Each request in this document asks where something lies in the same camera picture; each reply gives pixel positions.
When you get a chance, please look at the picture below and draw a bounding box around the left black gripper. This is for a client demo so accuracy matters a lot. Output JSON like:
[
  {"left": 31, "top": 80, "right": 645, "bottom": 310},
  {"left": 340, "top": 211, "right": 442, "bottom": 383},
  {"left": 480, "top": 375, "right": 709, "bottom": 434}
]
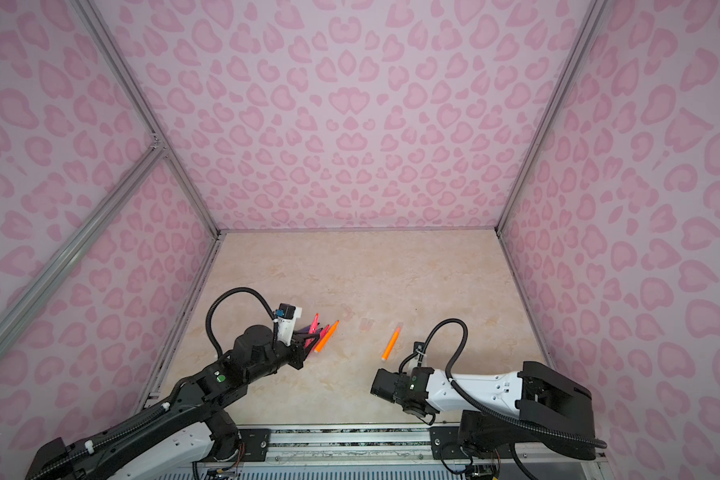
[{"left": 247, "top": 327, "right": 321, "bottom": 386}]

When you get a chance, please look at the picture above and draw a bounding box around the orange marker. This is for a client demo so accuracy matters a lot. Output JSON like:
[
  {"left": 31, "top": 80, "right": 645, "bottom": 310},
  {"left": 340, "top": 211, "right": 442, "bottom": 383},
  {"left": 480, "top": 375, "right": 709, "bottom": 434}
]
[
  {"left": 314, "top": 321, "right": 340, "bottom": 353},
  {"left": 381, "top": 333, "right": 400, "bottom": 362}
]

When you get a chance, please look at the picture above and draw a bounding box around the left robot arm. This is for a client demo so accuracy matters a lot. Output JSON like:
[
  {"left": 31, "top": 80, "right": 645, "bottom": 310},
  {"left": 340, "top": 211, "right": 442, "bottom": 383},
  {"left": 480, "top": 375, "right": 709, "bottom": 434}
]
[{"left": 25, "top": 325, "right": 320, "bottom": 479}]

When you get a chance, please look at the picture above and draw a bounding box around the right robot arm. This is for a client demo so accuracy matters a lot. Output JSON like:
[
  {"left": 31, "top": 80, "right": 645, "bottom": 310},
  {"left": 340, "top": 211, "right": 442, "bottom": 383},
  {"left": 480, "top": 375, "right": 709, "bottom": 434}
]
[{"left": 370, "top": 361, "right": 606, "bottom": 461}]

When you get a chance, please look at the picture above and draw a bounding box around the orange marker in group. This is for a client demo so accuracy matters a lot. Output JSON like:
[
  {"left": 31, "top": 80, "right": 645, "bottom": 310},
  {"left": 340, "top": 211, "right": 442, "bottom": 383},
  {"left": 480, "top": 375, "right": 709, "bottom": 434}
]
[{"left": 314, "top": 321, "right": 340, "bottom": 353}]

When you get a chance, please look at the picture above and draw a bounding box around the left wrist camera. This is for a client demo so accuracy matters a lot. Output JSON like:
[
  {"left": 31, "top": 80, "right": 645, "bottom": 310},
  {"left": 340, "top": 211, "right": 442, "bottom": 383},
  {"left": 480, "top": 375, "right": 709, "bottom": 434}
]
[{"left": 273, "top": 303, "right": 302, "bottom": 346}]

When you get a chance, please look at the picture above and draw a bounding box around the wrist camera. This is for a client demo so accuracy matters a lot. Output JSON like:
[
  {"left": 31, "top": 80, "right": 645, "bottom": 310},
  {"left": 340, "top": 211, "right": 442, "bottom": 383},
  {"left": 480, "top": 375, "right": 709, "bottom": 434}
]
[
  {"left": 273, "top": 303, "right": 302, "bottom": 346},
  {"left": 413, "top": 341, "right": 427, "bottom": 368}
]

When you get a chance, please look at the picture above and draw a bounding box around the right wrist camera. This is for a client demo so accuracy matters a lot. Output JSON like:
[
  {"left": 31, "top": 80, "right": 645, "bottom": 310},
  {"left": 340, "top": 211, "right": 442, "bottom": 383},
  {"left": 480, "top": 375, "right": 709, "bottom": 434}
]
[{"left": 413, "top": 341, "right": 427, "bottom": 368}]

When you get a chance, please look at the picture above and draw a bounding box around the left black corrugated cable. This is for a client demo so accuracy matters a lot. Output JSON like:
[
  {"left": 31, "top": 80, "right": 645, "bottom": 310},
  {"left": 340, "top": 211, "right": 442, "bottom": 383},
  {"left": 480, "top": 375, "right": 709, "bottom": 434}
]
[{"left": 205, "top": 286, "right": 277, "bottom": 361}]

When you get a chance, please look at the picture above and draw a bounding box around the black corrugated cable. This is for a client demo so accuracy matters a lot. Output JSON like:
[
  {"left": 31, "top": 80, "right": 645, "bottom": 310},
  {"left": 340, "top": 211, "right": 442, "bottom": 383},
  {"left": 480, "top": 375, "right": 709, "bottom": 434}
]
[
  {"left": 205, "top": 286, "right": 277, "bottom": 361},
  {"left": 398, "top": 317, "right": 608, "bottom": 450}
]

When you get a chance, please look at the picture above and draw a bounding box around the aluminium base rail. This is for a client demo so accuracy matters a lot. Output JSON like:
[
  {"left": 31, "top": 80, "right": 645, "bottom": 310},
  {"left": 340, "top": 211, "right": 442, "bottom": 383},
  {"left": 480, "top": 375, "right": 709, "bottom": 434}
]
[{"left": 86, "top": 422, "right": 613, "bottom": 480}]

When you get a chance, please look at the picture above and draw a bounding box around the right black corrugated cable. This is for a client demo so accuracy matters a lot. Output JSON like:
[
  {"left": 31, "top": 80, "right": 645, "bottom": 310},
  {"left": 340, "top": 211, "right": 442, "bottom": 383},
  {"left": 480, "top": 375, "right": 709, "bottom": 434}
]
[{"left": 398, "top": 317, "right": 608, "bottom": 450}]

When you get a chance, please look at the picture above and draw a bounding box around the diagonal aluminium frame bar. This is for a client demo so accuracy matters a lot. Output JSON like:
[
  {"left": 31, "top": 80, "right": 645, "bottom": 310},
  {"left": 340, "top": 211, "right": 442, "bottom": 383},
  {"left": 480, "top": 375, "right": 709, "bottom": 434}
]
[{"left": 0, "top": 141, "right": 165, "bottom": 361}]

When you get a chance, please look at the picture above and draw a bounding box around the right corner aluminium post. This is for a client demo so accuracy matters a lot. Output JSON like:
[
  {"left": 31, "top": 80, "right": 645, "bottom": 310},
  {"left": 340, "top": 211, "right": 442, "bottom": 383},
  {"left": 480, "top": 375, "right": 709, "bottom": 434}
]
[{"left": 495, "top": 0, "right": 612, "bottom": 238}]

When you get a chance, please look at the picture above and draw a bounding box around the corner aluminium post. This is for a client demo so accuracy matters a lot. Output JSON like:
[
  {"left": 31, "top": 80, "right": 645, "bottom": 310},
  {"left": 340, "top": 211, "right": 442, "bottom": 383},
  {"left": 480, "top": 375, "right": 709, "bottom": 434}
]
[
  {"left": 495, "top": 0, "right": 612, "bottom": 238},
  {"left": 69, "top": 0, "right": 222, "bottom": 239}
]

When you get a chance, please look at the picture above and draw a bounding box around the left corner aluminium post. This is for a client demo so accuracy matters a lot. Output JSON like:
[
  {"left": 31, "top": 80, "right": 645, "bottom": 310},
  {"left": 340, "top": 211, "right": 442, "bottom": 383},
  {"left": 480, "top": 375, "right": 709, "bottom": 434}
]
[{"left": 69, "top": 0, "right": 222, "bottom": 239}]

